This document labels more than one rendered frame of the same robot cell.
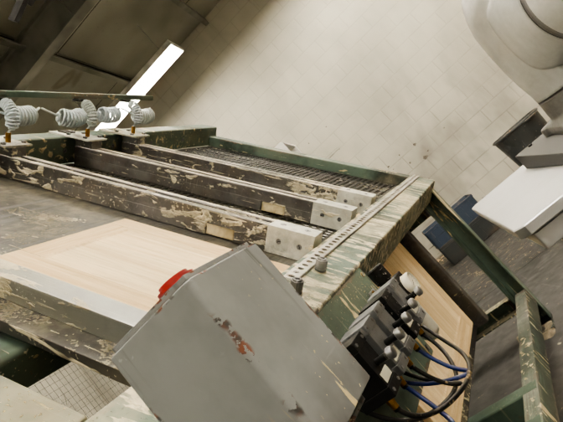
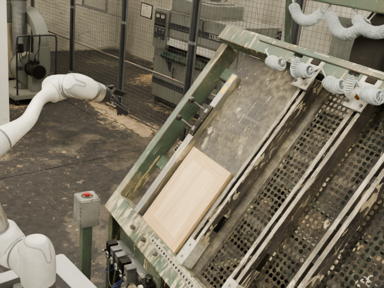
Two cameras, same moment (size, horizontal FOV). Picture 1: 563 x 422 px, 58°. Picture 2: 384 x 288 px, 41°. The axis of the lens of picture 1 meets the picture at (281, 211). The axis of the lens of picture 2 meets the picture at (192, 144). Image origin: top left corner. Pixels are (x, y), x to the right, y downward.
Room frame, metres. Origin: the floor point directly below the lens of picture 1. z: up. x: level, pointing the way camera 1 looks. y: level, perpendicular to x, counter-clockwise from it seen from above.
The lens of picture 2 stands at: (2.34, -1.74, 2.30)
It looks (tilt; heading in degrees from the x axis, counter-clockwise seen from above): 21 degrees down; 123
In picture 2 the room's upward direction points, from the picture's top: 6 degrees clockwise
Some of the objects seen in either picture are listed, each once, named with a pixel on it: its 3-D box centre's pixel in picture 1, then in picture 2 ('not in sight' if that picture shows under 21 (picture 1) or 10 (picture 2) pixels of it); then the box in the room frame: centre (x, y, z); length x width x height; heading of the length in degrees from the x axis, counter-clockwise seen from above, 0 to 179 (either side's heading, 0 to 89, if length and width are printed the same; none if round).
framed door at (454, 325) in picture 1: (410, 313); not in sight; (1.88, -0.11, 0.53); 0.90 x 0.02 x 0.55; 155
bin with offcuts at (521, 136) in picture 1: (537, 150); not in sight; (4.97, -2.24, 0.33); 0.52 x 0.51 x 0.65; 166
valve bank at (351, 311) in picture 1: (396, 338); (126, 271); (0.88, 0.00, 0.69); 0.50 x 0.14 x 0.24; 155
